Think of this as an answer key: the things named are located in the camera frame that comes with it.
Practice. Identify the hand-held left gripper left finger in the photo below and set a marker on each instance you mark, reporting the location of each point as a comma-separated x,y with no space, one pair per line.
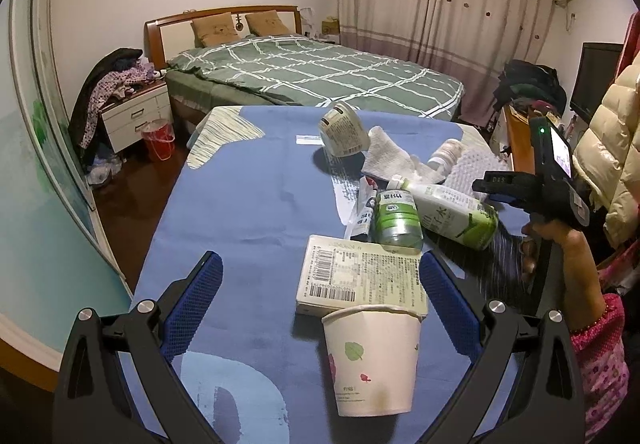
192,304

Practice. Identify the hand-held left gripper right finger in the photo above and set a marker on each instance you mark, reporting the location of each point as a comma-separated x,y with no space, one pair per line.
445,299

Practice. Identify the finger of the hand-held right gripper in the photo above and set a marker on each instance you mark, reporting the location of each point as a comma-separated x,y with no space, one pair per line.
492,186

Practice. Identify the green and white drink bottle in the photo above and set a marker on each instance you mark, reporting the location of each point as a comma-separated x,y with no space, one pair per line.
450,214

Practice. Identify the small white bottle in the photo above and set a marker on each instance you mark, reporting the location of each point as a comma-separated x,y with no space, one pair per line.
445,155

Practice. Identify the leaf print paper cup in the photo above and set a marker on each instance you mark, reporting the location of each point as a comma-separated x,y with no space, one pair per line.
372,359

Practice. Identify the instant noodle bowl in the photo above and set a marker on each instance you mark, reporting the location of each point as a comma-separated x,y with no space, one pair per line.
342,129

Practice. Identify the person's right forearm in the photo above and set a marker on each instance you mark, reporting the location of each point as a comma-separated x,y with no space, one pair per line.
582,294

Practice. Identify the person's right hand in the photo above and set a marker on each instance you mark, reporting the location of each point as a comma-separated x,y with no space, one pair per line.
555,236

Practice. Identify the white bubble wrap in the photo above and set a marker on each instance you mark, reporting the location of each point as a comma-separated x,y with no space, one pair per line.
472,166

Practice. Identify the wooden desk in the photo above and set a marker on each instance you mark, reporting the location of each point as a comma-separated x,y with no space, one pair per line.
520,144

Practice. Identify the cream down jacket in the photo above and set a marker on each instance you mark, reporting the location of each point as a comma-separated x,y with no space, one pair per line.
615,139

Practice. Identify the white cardboard box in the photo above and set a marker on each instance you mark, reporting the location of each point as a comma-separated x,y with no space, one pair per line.
360,274

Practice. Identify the green drink can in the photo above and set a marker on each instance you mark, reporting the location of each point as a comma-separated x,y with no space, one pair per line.
397,221

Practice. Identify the blue tablecloth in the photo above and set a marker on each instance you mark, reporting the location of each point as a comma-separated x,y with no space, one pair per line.
250,224

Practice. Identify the pile of dark bags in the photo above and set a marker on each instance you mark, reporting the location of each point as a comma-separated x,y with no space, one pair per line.
530,84

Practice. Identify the white cloth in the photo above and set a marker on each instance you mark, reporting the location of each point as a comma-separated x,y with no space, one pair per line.
390,156

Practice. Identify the black television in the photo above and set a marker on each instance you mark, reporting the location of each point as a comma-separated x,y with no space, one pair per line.
595,79

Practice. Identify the plastic bags on floor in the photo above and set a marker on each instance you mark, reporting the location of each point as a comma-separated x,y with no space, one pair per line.
102,171

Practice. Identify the red bucket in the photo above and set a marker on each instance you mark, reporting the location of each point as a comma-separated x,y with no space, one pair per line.
157,141

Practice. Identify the small white label strip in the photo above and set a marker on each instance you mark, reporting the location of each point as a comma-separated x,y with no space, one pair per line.
308,140

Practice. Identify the striped pink curtain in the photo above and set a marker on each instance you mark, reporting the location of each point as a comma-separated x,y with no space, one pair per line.
440,4

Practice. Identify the green plaid duvet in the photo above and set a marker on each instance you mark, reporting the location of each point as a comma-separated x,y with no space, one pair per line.
325,69

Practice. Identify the painted wardrobe door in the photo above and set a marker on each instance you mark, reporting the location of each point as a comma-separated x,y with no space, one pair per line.
45,149

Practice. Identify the tissue box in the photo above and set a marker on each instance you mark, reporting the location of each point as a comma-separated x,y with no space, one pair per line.
330,25

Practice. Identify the white nightstand with clothes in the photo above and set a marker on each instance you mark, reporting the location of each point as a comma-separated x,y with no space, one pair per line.
100,89

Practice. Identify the wooden bed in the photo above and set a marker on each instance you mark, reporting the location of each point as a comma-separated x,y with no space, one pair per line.
172,29

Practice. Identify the brown pillow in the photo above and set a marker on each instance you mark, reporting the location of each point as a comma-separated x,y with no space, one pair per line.
216,29
269,23

